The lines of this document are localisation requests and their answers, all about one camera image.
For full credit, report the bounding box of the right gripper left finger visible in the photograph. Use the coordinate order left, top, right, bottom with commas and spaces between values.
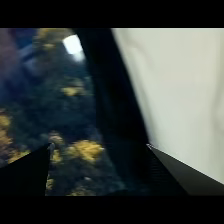
0, 142, 56, 197

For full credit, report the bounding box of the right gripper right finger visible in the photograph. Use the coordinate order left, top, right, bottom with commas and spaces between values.
146, 143, 224, 197

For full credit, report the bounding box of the cream garment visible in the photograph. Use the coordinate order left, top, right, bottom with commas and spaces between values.
111, 28, 224, 185

